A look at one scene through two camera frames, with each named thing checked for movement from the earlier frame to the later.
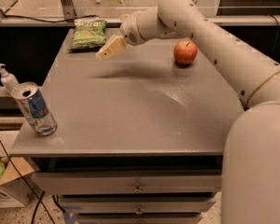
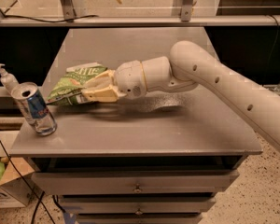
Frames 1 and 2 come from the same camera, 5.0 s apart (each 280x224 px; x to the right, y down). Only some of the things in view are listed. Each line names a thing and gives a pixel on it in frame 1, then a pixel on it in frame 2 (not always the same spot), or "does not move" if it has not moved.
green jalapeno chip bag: [89, 35] to [67, 89]
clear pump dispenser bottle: [8, 80] does not move
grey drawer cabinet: [141, 134] does not move
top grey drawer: [128, 183] does not move
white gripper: [129, 29] to [129, 78]
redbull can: [29, 95] does not move
